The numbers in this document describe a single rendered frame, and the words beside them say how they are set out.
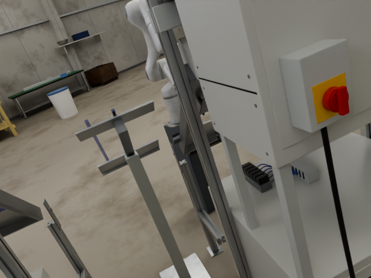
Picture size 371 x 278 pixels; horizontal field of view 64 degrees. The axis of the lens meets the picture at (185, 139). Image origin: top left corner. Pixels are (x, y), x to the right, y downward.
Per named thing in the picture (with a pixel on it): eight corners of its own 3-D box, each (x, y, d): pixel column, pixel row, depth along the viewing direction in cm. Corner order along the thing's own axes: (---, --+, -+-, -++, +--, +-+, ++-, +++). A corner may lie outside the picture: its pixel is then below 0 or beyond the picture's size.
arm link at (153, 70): (175, 79, 186) (150, 87, 185) (169, 69, 195) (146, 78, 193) (153, -2, 151) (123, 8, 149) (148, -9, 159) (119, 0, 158)
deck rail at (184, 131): (184, 155, 157) (179, 145, 159) (187, 153, 158) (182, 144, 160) (190, 80, 91) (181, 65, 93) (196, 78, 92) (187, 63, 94)
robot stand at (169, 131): (193, 206, 229) (163, 126, 203) (210, 193, 238) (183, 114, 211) (208, 214, 215) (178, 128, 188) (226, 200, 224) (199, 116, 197)
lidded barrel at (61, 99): (62, 121, 670) (48, 95, 646) (57, 118, 710) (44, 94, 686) (82, 111, 693) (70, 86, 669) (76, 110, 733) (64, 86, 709)
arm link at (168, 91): (162, 97, 198) (149, 62, 188) (187, 87, 199) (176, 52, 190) (164, 100, 186) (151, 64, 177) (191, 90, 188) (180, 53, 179)
